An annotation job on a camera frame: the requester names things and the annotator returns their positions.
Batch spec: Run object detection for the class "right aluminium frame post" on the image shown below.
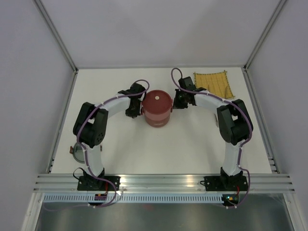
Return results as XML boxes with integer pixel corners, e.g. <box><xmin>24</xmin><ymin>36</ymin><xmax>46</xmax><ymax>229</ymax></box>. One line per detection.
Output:
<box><xmin>243</xmin><ymin>0</ymin><xmax>288</xmax><ymax>72</ymax></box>

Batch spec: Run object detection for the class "left aluminium frame post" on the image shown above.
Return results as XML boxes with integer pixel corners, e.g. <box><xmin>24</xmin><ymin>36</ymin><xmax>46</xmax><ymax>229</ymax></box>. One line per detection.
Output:
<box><xmin>33</xmin><ymin>0</ymin><xmax>78</xmax><ymax>72</ymax></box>

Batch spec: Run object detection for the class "yellow bamboo mat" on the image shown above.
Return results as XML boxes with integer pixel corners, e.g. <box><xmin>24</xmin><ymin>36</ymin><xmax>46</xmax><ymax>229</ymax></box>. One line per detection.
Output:
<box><xmin>193</xmin><ymin>70</ymin><xmax>235</xmax><ymax>99</ymax></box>

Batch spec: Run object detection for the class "aluminium frame post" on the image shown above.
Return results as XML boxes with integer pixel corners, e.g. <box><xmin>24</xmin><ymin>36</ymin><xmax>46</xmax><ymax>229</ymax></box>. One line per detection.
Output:
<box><xmin>243</xmin><ymin>0</ymin><xmax>288</xmax><ymax>72</ymax></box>
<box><xmin>33</xmin><ymin>0</ymin><xmax>78</xmax><ymax>72</ymax></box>

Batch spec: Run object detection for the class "grey transparent lid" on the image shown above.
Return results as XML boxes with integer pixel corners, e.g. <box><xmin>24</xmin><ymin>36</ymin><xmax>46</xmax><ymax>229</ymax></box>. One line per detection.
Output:
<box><xmin>69</xmin><ymin>142</ymin><xmax>85</xmax><ymax>164</ymax></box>

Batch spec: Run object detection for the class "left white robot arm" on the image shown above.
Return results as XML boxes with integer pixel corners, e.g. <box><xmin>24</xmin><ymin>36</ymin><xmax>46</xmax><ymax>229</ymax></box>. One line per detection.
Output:
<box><xmin>73</xmin><ymin>79</ymin><xmax>150</xmax><ymax>192</ymax></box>

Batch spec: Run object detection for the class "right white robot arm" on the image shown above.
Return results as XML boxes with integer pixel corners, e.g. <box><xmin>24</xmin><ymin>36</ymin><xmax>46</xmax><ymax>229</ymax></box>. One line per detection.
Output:
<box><xmin>173</xmin><ymin>77</ymin><xmax>253</xmax><ymax>192</ymax></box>

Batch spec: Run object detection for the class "red lid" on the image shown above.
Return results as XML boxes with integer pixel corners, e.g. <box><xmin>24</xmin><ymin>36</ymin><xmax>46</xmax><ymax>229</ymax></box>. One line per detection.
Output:
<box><xmin>142</xmin><ymin>90</ymin><xmax>172</xmax><ymax>114</ymax></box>

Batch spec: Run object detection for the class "white slotted cable duct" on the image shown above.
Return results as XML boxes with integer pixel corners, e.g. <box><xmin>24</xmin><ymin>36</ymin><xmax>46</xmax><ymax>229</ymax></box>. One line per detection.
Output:
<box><xmin>44</xmin><ymin>193</ymin><xmax>223</xmax><ymax>204</ymax></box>

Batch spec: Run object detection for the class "red steel bowl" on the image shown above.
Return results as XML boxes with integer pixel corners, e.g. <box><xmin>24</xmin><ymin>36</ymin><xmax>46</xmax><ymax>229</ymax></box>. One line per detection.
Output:
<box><xmin>141</xmin><ymin>90</ymin><xmax>173</xmax><ymax>119</ymax></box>
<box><xmin>144</xmin><ymin>111</ymin><xmax>171</xmax><ymax>128</ymax></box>

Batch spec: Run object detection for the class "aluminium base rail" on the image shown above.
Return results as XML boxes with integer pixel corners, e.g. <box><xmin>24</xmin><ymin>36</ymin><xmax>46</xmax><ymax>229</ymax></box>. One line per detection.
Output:
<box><xmin>33</xmin><ymin>174</ymin><xmax>295</xmax><ymax>193</ymax></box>

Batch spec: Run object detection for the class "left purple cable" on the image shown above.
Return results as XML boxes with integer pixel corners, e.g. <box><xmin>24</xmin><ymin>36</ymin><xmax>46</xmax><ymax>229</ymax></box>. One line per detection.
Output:
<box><xmin>76</xmin><ymin>79</ymin><xmax>150</xmax><ymax>207</ymax></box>

